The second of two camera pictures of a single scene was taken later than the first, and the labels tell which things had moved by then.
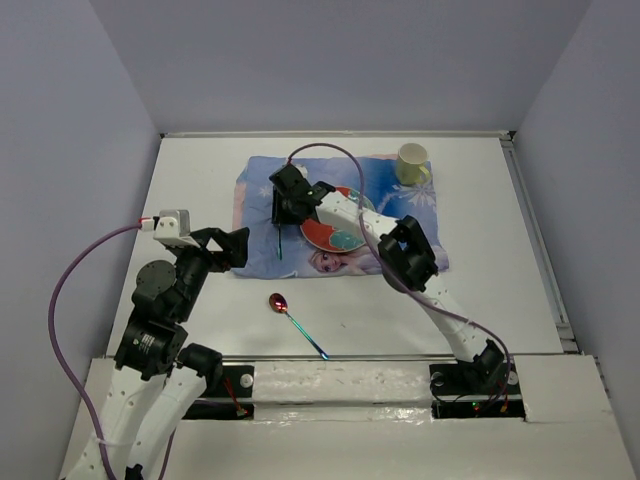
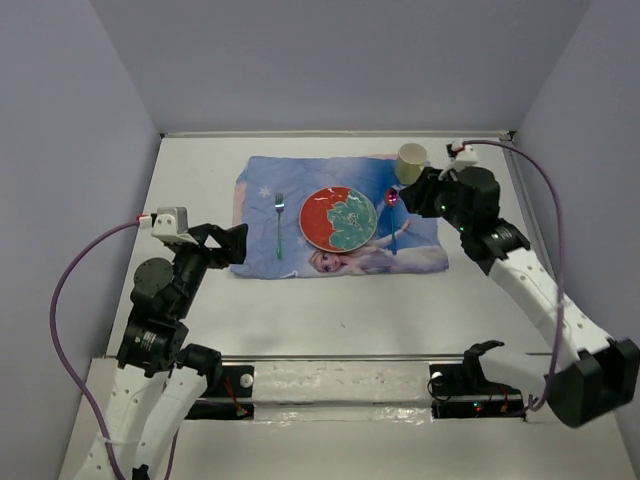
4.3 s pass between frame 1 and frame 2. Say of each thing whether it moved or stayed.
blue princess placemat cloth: stayed
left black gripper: stayed
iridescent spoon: moved
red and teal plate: stayed
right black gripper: moved
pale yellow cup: stayed
